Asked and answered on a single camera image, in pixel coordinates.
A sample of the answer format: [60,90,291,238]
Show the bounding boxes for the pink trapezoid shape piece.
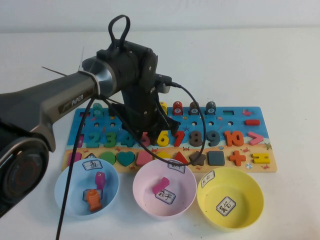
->
[136,151,153,167]

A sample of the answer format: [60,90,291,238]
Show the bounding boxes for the green circle shape piece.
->
[100,151,117,166]

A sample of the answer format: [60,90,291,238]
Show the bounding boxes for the paper label under fish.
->
[83,189,104,201]

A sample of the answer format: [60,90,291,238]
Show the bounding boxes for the magenta rectangle shape piece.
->
[68,152,82,166]

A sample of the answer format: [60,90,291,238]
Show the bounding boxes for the teal fish peg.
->
[92,102,104,118]

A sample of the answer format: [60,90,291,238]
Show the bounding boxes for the red fish peg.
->
[172,101,184,116]

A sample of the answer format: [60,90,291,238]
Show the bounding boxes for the brown fish peg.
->
[189,101,200,116]

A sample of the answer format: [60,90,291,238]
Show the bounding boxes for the yellow number six piece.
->
[156,130,171,148]

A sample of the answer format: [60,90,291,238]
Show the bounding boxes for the orange plus sign piece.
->
[228,150,247,167]

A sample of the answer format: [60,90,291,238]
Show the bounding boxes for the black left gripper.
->
[110,83,181,144]

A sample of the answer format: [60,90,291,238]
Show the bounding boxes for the red number seven piece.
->
[171,131,186,148]

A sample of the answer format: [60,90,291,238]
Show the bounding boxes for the pink plastic bowl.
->
[132,158,197,222]

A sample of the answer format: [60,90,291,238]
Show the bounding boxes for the black zip tie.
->
[41,66,66,77]

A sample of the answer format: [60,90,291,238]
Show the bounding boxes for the yellow equals sign piece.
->
[251,153,270,165]

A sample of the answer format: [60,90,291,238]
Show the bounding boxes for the black camera cable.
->
[55,81,207,240]

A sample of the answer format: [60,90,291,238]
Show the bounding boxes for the dark teal number four piece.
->
[121,131,136,148]

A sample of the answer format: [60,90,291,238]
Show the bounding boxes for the magenta number one piece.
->
[152,177,171,194]

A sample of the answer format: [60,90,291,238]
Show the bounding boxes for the paper label fish character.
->
[82,160,103,171]

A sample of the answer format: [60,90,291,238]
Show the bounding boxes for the brown star shape piece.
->
[188,150,208,167]

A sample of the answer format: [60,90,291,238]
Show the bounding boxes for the pink number five piece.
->
[139,131,152,148]

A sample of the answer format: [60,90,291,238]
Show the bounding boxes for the teal heart shape piece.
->
[117,151,136,167]

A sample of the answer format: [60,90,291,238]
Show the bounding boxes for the orange number ten piece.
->
[223,130,245,148]

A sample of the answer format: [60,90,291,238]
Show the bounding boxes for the teal number two piece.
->
[86,131,101,148]

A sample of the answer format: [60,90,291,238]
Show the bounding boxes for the light blue plastic bowl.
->
[54,157,120,221]

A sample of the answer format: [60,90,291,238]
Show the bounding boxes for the brown number eight piece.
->
[189,131,204,148]

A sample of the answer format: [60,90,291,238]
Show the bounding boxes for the yellow pentagon shape piece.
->
[153,150,172,162]

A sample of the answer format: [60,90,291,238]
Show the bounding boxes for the orange wooden fish piece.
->
[86,189,103,213]

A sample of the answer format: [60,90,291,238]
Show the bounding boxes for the blue wooden puzzle board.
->
[61,106,278,174]

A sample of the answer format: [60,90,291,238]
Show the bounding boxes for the large paper label number characters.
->
[154,189,177,205]

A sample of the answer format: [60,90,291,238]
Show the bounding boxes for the pink greater-than sign piece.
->
[247,131,265,146]

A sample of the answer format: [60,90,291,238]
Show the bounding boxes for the small paper label number characters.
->
[167,159,186,174]

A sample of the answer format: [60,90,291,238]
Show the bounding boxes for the slate fish peg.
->
[205,101,217,116]

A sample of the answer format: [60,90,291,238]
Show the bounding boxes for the red triangle shape piece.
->
[172,151,190,166]

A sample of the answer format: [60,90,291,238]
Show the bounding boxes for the slate number nine piece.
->
[207,130,221,148]

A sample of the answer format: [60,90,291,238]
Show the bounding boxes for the slate square shape piece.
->
[207,150,226,167]

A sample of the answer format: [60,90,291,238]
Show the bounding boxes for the green number three piece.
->
[104,131,118,148]

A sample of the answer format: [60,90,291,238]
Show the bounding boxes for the purple wooden fish piece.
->
[95,171,106,190]

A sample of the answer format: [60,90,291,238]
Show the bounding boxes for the black cable loop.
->
[108,14,132,51]

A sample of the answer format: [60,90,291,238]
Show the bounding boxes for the yellow plastic bowl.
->
[196,166,265,233]

